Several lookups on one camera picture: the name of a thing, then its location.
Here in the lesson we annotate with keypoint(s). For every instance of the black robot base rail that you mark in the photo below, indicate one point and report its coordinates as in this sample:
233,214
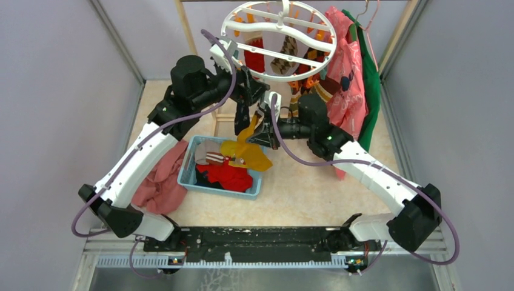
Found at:
262,244

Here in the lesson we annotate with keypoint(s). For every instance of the white round clip hanger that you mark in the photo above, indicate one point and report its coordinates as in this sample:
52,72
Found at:
288,29

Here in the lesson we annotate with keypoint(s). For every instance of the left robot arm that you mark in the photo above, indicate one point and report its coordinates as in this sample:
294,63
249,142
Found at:
193,88

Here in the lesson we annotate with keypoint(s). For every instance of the green hanging garment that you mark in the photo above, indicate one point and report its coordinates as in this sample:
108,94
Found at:
372,90

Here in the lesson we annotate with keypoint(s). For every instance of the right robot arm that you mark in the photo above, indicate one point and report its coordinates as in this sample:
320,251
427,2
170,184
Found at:
310,139

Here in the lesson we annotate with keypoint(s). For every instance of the light blue plastic basket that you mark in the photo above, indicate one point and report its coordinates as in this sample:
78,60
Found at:
187,173

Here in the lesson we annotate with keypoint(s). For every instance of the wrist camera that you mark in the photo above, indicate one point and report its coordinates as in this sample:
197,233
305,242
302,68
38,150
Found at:
219,56
272,103

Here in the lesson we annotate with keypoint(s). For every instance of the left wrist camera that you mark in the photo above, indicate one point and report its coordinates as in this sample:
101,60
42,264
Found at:
219,56

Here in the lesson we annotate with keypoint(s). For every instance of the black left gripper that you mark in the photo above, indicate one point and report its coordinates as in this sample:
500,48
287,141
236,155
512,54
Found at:
251,91

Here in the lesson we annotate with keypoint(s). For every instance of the pink cloth on floor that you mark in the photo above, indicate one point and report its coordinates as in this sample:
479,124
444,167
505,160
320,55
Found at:
160,193

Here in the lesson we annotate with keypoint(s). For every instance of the pink patterned hanging garment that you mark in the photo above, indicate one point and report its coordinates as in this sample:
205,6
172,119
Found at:
346,108

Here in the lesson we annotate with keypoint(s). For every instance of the mustard yellow ribbed sock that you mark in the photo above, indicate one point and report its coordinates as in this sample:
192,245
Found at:
248,155

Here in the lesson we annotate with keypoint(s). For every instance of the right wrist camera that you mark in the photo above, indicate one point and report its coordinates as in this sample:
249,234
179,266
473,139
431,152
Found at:
272,103

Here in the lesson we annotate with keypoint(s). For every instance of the navy blue patterned sock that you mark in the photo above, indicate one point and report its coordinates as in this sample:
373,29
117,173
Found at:
242,118

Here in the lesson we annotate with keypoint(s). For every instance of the red santa sock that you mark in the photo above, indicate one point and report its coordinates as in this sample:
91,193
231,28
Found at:
255,61

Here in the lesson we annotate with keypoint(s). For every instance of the light wooden clothes rack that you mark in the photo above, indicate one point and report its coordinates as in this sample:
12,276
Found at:
387,27

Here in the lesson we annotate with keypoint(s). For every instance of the yellow sock in basket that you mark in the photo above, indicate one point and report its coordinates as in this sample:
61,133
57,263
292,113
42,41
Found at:
229,148

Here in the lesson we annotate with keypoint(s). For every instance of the red cloth in basket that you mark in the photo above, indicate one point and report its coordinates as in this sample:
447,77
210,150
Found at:
224,177

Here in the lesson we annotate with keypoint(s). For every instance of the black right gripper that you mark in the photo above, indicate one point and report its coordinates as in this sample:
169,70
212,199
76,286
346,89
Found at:
264,134

